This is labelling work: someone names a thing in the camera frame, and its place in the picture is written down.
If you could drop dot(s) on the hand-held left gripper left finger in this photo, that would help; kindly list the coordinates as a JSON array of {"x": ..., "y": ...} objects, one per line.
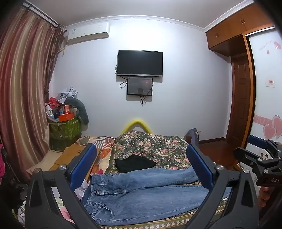
[{"x": 82, "y": 167}]

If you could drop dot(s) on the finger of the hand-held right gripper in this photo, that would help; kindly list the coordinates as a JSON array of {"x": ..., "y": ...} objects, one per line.
[
  {"x": 257, "y": 142},
  {"x": 244, "y": 155}
]

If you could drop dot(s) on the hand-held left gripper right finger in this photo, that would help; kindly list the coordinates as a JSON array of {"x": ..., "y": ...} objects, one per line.
[{"x": 200, "y": 167}]

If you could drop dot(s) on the blue denim pants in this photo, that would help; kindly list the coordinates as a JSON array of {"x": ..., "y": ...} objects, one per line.
[{"x": 143, "y": 198}]

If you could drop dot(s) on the person's right hand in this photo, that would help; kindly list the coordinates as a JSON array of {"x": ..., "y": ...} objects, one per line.
[{"x": 264, "y": 196}]

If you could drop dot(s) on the wooden lap desk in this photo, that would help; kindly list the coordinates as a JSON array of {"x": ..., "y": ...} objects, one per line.
[{"x": 66, "y": 156}]

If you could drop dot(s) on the striped blanket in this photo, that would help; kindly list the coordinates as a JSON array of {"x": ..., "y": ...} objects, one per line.
[{"x": 106, "y": 143}]

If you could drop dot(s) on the green storage box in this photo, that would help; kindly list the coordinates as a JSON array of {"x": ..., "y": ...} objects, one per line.
[{"x": 65, "y": 132}]

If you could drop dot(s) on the brown wooden door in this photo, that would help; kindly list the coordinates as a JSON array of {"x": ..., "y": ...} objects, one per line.
[{"x": 240, "y": 99}]

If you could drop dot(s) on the pink white cloth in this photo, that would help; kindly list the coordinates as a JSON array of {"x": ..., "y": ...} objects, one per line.
[{"x": 63, "y": 211}]

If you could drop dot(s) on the floral covered bed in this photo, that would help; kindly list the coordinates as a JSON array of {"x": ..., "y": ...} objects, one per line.
[{"x": 154, "y": 145}]

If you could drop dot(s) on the black folded cloth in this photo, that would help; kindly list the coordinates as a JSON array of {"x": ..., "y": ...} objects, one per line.
[{"x": 134, "y": 164}]

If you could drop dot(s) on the orange box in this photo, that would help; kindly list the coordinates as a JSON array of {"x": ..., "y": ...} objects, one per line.
[{"x": 65, "y": 117}]

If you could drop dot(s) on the small red box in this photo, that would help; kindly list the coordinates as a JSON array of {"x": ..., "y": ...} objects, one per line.
[{"x": 66, "y": 109}]

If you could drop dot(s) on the grey white clothes pile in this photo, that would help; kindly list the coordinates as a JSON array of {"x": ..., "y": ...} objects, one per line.
[{"x": 67, "y": 94}]

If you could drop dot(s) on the dark pink clothes pile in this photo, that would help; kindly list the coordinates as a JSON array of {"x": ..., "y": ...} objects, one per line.
[{"x": 3, "y": 163}]

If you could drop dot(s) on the striped brown curtain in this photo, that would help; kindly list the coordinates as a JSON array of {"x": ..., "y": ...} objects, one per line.
[{"x": 24, "y": 88}]

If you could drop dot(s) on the small black monitor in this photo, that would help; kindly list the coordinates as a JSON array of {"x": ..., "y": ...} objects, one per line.
[{"x": 140, "y": 85}]

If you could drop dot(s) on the wooden wardrobe cabinet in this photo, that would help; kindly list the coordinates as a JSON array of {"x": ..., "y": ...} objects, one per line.
[{"x": 235, "y": 26}]

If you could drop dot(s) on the white air conditioner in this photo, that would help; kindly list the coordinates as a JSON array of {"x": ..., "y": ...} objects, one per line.
[{"x": 88, "y": 32}]

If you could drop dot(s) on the black wall television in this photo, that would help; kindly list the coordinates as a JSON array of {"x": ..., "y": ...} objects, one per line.
[{"x": 140, "y": 62}]

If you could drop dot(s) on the curtain rail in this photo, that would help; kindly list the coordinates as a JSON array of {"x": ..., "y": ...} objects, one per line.
[{"x": 41, "y": 13}]

